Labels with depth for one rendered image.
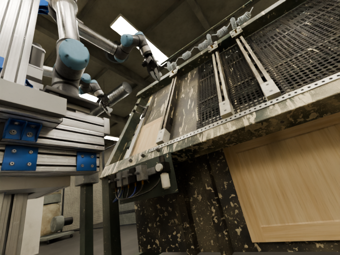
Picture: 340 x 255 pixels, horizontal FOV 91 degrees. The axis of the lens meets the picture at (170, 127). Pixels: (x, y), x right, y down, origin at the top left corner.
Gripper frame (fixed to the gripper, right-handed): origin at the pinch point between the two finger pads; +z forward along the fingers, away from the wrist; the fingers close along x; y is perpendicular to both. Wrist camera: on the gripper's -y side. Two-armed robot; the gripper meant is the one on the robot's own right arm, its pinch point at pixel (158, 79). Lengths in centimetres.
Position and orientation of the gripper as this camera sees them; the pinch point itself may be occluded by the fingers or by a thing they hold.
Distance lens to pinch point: 121.5
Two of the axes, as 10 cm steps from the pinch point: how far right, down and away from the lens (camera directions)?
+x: -7.8, 3.7, 5.0
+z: 4.4, 9.0, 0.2
